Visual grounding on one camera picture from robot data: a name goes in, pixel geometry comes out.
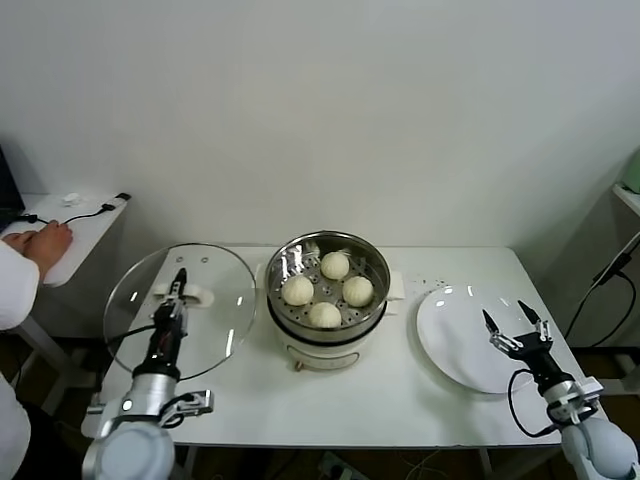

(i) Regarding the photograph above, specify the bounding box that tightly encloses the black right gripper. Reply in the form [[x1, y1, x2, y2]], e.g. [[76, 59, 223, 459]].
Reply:
[[481, 299, 576, 389]]

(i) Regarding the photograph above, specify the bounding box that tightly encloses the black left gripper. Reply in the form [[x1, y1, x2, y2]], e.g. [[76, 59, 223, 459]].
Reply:
[[149, 267, 190, 369]]

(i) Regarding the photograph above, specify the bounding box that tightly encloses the glass lid with white handle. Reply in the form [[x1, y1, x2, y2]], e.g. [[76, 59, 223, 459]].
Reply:
[[103, 242, 258, 382]]

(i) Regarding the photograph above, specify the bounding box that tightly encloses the white steamed baozi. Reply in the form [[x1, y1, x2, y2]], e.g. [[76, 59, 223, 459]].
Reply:
[[281, 275, 316, 308], [341, 276, 375, 308], [320, 251, 351, 281], [308, 301, 344, 330]]

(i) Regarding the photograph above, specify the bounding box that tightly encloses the forearm in white sleeve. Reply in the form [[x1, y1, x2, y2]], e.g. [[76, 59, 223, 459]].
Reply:
[[0, 239, 42, 332]]

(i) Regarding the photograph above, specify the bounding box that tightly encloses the stainless steel steamer basket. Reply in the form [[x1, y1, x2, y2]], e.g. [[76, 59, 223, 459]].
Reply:
[[254, 230, 405, 339]]

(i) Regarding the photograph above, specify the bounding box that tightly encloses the person's bare hand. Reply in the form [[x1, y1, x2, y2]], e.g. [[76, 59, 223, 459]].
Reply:
[[1, 230, 34, 252], [23, 222, 75, 280]]

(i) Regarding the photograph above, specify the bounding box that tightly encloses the white round plate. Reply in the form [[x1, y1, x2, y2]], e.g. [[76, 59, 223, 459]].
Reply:
[[415, 284, 544, 395]]

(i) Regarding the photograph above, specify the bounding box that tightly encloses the white side table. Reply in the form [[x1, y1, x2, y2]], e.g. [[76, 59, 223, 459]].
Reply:
[[0, 192, 133, 416]]

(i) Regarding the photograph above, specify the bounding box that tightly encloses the white electric cooker base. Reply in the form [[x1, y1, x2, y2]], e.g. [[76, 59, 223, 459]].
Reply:
[[269, 299, 402, 374]]

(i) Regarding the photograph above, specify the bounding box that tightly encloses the pale green object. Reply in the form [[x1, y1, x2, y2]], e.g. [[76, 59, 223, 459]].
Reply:
[[624, 149, 640, 196]]

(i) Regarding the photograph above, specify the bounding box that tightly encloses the person's white coat torso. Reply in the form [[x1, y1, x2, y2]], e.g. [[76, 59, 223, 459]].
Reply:
[[0, 369, 32, 480]]

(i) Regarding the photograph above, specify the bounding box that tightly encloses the white power strip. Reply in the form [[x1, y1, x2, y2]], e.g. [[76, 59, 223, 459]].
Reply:
[[317, 449, 367, 480]]

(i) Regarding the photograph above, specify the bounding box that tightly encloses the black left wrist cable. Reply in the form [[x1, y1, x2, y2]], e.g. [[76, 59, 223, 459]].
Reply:
[[105, 322, 162, 374]]

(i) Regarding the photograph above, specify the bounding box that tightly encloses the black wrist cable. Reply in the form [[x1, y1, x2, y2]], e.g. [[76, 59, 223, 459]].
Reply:
[[507, 368, 562, 439], [105, 322, 162, 374]]

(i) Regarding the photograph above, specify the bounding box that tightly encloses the black wall power cable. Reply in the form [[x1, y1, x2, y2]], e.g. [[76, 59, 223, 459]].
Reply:
[[563, 230, 640, 349]]

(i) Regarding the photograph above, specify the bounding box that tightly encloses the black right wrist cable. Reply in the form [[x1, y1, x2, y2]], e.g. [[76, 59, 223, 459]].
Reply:
[[507, 368, 562, 439]]

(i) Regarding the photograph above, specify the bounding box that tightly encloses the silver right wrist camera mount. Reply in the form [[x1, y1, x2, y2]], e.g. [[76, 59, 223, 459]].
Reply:
[[546, 377, 604, 427]]

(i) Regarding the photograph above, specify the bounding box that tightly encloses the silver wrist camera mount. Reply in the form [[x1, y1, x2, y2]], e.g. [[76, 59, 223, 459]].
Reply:
[[546, 377, 604, 427], [162, 388, 217, 429]]

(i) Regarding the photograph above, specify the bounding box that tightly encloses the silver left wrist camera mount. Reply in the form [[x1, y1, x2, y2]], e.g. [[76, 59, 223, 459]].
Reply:
[[162, 388, 217, 429]]

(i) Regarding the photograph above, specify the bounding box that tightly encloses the thin black usb cable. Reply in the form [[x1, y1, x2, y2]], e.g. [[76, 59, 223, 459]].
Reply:
[[22, 192, 132, 229]]

